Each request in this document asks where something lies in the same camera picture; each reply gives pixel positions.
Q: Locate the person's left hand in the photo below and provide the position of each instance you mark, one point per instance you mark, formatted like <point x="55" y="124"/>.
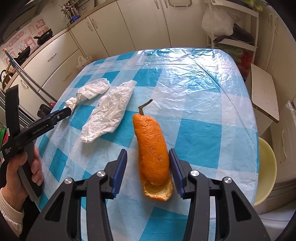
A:
<point x="14" y="192"/>

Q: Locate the yellow green stool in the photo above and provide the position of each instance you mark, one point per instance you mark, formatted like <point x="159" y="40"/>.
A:
<point x="267" y="172"/>

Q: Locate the black wok on counter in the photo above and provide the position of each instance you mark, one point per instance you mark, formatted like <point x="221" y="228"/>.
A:
<point x="44" y="37"/>

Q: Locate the white hanging bin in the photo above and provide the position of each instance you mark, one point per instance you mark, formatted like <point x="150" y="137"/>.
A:
<point x="180" y="3"/>

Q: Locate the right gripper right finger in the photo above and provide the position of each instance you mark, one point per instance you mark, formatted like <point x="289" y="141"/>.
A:
<point x="236" y="219"/>

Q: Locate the white plastic bag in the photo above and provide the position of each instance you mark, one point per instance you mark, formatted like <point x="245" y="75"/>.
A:
<point x="217" y="22"/>

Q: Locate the blue checkered tablecloth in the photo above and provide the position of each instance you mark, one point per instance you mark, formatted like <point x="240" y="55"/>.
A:
<point x="199" y="99"/>

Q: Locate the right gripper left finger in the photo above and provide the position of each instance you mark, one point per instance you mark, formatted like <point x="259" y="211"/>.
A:
<point x="60" y="218"/>

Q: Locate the white folded board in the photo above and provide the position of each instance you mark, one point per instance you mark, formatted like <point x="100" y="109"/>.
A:
<point x="263" y="97"/>

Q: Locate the white tissue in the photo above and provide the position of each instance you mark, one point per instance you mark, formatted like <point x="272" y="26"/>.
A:
<point x="88" y="92"/>
<point x="106" y="117"/>

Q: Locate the dark dustpan with handle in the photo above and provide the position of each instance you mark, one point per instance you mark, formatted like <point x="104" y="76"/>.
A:
<point x="30" y="82"/>

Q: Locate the long orange peel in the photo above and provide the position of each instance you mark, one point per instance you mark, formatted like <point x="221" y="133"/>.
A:
<point x="153" y="158"/>

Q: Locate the bag of green vegetables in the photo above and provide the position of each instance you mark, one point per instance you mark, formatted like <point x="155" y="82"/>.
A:
<point x="256" y="5"/>

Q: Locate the white rack shelf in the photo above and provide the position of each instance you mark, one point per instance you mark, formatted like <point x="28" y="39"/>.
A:
<point x="234" y="7"/>

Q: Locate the black frying pan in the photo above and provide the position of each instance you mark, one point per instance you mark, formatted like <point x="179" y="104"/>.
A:
<point x="239" y="34"/>

